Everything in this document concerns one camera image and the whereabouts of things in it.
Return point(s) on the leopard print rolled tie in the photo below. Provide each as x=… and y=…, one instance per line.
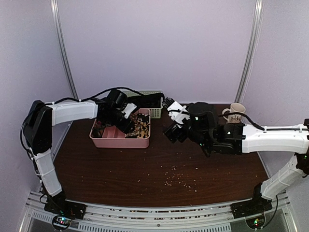
x=142, y=129

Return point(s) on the green perforated plastic basket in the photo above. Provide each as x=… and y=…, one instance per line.
x=154, y=112

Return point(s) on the left aluminium frame post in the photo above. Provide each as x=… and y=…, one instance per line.
x=63, y=52

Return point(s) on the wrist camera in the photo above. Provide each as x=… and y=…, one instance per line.
x=128, y=110
x=176, y=111

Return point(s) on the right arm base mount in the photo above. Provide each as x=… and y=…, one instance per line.
x=254, y=206

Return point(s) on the floral paisley tie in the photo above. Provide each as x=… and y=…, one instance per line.
x=134, y=134

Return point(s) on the aluminium frame post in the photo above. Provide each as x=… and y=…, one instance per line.
x=63, y=52
x=253, y=42

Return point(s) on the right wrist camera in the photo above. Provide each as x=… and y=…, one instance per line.
x=176, y=111

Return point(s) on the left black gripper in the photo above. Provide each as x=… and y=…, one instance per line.
x=126, y=126

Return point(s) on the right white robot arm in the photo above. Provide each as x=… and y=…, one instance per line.
x=199, y=122

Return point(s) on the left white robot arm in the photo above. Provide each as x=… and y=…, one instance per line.
x=37, y=131

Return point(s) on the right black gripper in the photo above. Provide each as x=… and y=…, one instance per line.
x=173, y=131

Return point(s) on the black floral rolled tie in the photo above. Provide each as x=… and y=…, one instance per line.
x=140, y=117

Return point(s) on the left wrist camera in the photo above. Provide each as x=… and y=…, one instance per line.
x=128, y=110

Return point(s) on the front aluminium rail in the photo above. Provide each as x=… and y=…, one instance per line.
x=200, y=218

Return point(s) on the white printed mug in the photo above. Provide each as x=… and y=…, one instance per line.
x=229, y=114

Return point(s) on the right aluminium frame post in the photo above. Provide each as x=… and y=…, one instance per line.
x=253, y=42

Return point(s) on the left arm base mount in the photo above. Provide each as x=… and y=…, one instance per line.
x=72, y=210

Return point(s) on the black tie in basket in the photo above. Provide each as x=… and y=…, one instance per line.
x=147, y=101

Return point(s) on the pink divided organizer box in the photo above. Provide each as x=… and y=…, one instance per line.
x=112, y=137

